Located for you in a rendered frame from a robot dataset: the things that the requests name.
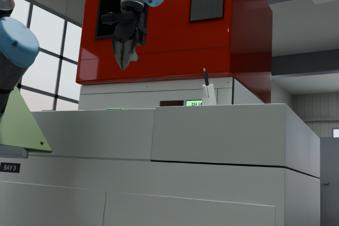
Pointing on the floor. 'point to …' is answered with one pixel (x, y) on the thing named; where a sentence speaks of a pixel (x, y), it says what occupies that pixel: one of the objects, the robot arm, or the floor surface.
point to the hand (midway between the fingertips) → (122, 64)
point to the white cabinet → (153, 193)
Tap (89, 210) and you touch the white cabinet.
